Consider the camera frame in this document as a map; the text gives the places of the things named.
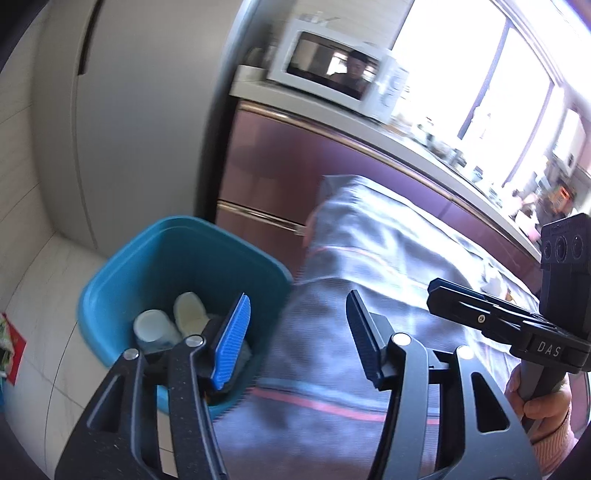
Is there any person's right hand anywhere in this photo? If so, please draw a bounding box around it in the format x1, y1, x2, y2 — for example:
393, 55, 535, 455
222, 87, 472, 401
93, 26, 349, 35
503, 367, 573, 435

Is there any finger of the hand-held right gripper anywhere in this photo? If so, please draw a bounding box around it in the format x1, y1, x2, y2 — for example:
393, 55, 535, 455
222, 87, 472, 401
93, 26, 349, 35
429, 277, 542, 320
427, 288, 527, 343

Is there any person's right forearm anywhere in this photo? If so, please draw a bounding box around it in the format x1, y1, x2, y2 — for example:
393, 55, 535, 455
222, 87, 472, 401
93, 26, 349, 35
529, 411, 578, 476

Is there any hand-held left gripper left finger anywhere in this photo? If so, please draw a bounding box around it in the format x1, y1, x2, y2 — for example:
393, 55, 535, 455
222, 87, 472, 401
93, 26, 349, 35
54, 293, 252, 480

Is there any grey plaid tablecloth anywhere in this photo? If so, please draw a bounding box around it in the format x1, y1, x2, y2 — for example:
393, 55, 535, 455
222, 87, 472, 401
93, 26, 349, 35
212, 174, 555, 480

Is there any white microwave oven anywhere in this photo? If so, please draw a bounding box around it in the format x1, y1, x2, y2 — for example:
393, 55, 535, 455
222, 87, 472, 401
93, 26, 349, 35
268, 16, 411, 125

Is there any white cup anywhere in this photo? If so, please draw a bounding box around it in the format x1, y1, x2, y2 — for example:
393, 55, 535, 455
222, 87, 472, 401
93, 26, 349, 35
134, 309, 183, 354

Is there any teal plastic bin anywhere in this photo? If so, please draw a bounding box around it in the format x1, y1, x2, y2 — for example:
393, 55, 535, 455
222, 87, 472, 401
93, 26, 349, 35
78, 216, 293, 421

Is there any grey refrigerator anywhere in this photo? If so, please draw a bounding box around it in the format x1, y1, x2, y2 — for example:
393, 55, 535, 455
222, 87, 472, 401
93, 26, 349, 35
32, 0, 241, 252

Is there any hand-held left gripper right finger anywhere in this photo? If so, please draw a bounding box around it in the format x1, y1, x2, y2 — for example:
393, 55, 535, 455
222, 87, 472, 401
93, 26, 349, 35
346, 290, 543, 480

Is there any purple kitchen cabinet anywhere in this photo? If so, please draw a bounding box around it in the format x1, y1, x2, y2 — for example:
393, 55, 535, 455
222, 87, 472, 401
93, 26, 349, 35
216, 102, 541, 296

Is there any cream rounded container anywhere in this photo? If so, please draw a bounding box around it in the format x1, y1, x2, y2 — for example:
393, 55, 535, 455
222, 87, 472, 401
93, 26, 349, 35
173, 292, 211, 335

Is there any kitchen window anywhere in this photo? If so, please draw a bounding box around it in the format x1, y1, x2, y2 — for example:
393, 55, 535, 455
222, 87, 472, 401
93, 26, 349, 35
392, 0, 591, 195

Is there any red edged printed packet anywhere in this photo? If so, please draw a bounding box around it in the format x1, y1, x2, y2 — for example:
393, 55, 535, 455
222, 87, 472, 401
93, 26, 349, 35
0, 311, 26, 384

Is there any cluster of countertop containers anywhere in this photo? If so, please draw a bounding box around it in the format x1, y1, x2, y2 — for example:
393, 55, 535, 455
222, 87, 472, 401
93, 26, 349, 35
406, 111, 578, 232

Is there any white kitchen countertop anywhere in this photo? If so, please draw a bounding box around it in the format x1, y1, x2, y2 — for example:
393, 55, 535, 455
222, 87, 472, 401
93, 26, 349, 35
229, 65, 543, 259

